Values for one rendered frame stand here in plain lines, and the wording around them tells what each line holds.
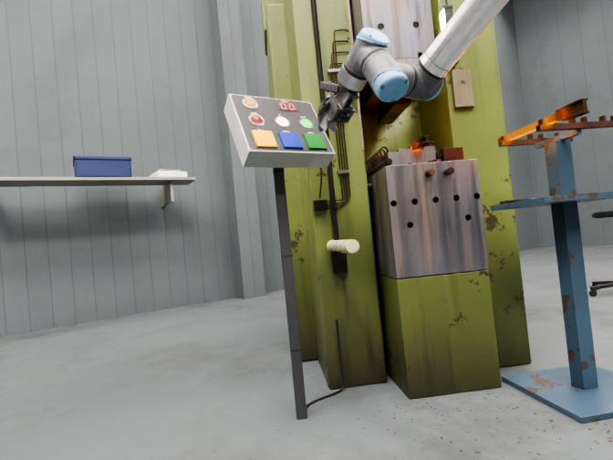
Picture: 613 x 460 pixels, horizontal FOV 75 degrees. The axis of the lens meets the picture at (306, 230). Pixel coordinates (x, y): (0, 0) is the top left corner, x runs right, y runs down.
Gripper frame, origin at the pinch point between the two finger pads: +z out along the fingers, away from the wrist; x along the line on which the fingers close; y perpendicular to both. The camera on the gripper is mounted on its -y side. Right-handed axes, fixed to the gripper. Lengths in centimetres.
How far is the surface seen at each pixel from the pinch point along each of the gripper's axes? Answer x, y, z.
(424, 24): 55, -38, -25
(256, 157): -23.4, 6.2, 9.5
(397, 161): 38.6, 6.8, 9.3
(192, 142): 57, -277, 283
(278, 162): -14.4, 6.3, 12.0
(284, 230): -10.2, 21.9, 31.6
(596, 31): 821, -391, 57
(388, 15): 41, -45, -22
